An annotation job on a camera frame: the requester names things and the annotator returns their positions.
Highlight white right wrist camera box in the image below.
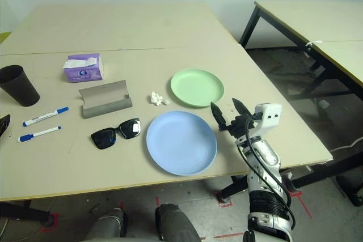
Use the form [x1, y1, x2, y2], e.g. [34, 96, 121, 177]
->
[254, 103, 283, 135]

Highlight black plastic cup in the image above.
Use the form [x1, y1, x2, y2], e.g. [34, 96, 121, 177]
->
[0, 65, 40, 108]

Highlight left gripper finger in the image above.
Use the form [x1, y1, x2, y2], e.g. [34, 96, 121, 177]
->
[0, 114, 11, 138]

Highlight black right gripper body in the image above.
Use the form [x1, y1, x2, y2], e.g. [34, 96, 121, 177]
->
[220, 114, 258, 140]

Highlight purple tissue box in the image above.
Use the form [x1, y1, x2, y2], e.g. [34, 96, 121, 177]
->
[62, 53, 104, 84]

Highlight blue plastic plate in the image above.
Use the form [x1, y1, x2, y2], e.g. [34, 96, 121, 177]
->
[146, 111, 218, 176]

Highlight green plastic plate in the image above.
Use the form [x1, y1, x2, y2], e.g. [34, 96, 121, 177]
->
[170, 67, 225, 109]

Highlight grey robot right leg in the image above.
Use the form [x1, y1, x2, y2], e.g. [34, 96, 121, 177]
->
[155, 203, 202, 242]

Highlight grey robot leg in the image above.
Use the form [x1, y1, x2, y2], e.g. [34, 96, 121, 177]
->
[155, 203, 202, 242]
[85, 207, 128, 242]

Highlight white tissue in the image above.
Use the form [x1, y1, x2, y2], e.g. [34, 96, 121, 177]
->
[150, 91, 170, 107]

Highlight black sunglasses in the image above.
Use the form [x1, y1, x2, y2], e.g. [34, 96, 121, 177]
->
[90, 117, 142, 150]

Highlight grey robot left leg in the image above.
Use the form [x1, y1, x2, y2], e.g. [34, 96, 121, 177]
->
[85, 207, 128, 242]

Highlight white marker blue cap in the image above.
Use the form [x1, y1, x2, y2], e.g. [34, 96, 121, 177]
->
[22, 107, 70, 128]
[17, 125, 62, 143]

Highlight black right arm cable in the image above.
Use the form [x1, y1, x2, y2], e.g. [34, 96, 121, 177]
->
[244, 113, 296, 230]

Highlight grey glasses case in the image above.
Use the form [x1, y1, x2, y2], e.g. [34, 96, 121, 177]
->
[78, 80, 133, 119]

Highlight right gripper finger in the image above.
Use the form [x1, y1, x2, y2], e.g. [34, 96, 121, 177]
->
[231, 97, 251, 118]
[210, 101, 227, 132]

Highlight neighbouring beige table black frame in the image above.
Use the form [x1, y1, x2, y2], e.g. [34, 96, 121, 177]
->
[239, 0, 363, 146]

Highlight white floor cable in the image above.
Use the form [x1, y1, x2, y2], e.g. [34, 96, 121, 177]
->
[330, 137, 363, 152]

